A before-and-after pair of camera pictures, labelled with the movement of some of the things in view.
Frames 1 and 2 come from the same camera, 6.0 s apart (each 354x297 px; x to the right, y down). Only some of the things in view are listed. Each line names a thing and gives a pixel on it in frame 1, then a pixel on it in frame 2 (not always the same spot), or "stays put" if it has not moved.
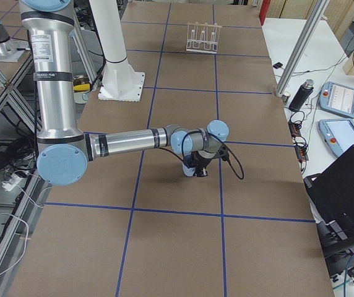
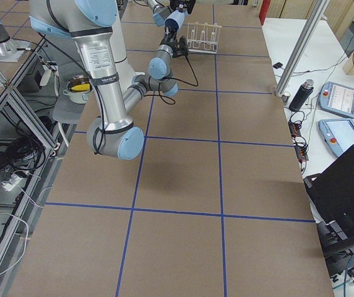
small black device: (278, 65) stays put
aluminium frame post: (302, 47) stays put
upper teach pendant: (340, 99) stays put
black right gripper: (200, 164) to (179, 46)
